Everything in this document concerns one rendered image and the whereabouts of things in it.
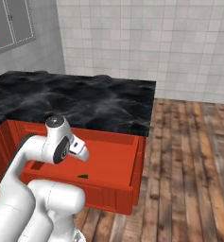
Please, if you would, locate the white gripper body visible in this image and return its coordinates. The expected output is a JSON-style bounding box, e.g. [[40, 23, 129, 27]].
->
[[71, 138, 90, 162]]

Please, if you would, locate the red open drawer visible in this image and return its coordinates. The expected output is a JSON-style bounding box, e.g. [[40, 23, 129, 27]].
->
[[20, 127, 146, 216]]

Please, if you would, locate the red base cabinet front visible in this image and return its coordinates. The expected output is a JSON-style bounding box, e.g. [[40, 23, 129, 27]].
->
[[0, 119, 47, 209]]

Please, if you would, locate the grey framed window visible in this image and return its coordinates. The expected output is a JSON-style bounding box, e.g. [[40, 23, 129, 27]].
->
[[0, 0, 37, 58]]

